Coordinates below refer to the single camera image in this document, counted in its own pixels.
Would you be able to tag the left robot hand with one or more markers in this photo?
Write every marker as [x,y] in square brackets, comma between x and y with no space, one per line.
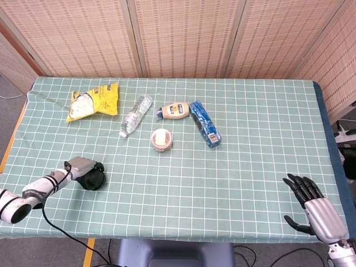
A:
[82,164]

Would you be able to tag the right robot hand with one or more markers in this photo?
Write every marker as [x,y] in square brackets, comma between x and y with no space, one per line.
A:
[325,219]

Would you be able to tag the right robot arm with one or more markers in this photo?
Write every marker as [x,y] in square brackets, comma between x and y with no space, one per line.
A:
[342,254]

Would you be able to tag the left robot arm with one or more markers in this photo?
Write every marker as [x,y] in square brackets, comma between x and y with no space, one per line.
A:
[33,192]

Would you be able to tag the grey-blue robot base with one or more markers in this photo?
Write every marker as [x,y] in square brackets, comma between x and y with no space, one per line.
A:
[172,254]

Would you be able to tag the black floor object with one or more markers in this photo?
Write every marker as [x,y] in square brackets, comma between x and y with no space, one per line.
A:
[351,167]

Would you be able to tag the yellow snack bag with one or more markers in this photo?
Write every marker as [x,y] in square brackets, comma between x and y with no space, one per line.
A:
[104,101]

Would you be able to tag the clear plastic water bottle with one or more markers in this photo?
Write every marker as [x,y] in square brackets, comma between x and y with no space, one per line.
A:
[135,115]

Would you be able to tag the clear snack jar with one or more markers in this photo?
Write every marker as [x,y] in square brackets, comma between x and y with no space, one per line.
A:
[162,140]

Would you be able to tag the black and white floor device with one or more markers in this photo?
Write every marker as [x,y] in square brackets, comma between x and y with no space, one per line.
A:
[346,134]

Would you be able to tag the mayonnaise squeeze bottle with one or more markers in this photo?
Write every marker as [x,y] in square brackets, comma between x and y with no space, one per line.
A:
[175,111]

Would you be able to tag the green checked tablecloth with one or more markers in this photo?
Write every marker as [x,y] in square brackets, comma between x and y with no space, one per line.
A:
[208,189]

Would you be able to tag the blue cookie box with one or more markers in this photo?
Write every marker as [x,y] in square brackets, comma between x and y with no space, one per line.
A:
[204,122]

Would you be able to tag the bamboo folding screen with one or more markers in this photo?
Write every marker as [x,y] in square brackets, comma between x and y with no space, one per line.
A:
[186,36]

